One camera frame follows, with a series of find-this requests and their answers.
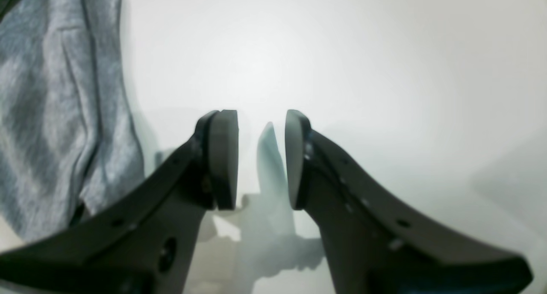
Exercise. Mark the grey T-shirt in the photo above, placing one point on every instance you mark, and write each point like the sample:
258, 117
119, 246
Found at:
68, 143

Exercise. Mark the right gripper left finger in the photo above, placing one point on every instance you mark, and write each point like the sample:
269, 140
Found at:
144, 243

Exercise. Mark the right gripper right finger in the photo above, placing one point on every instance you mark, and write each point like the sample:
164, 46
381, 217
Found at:
374, 242

